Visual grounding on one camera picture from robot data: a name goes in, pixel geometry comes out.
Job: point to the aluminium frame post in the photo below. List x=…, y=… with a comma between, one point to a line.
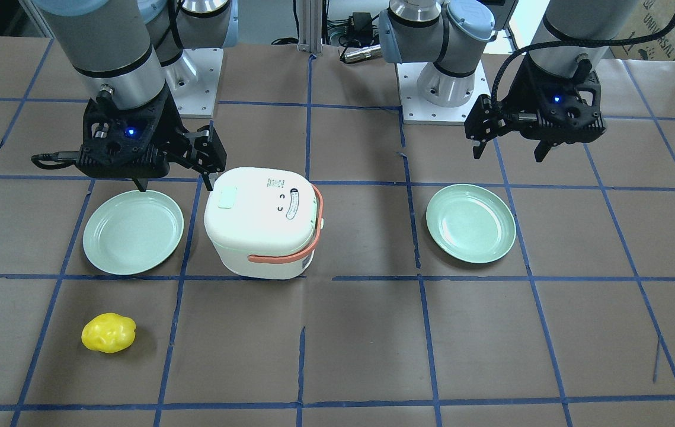
x=310, y=25

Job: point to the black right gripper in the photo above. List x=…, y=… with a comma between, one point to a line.
x=172, y=136

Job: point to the green plate near left arm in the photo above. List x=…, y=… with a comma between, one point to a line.
x=470, y=223

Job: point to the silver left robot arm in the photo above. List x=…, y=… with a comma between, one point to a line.
x=453, y=35

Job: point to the green plate near right arm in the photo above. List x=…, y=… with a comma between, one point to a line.
x=133, y=232

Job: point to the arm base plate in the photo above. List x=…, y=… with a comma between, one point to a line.
x=194, y=80
x=430, y=98

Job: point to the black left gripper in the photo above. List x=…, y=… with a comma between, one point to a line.
x=512, y=104

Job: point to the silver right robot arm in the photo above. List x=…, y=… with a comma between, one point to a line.
x=146, y=65

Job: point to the yellow toy potato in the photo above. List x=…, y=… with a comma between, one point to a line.
x=109, y=333

